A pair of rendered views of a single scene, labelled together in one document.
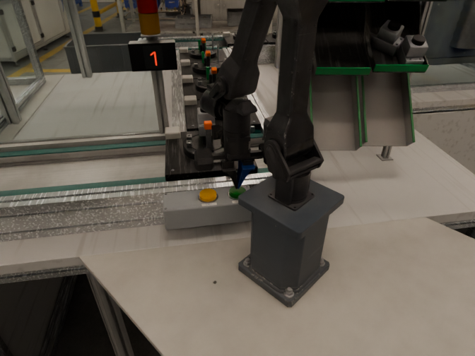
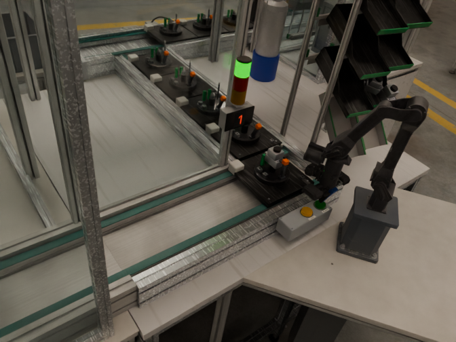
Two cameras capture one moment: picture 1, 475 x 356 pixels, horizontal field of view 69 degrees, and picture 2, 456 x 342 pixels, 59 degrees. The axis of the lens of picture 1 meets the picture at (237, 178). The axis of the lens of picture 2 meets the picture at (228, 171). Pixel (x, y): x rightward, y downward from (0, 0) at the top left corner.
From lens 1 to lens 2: 1.02 m
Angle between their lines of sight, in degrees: 27
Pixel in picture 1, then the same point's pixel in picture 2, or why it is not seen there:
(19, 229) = (193, 273)
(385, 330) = (419, 258)
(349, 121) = not seen: hidden behind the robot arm
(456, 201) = (404, 172)
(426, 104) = not seen: hidden behind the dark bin
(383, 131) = (367, 139)
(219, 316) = (350, 281)
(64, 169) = (173, 217)
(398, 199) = not seen: hidden behind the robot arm
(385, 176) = (361, 163)
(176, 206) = (296, 225)
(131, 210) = (258, 235)
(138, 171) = (229, 203)
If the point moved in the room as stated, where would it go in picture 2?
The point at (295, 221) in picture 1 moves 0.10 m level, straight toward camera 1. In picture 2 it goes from (391, 220) to (409, 243)
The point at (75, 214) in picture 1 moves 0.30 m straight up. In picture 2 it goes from (229, 250) to (241, 181)
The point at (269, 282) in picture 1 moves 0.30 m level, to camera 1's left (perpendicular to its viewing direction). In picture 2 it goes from (362, 254) to (292, 282)
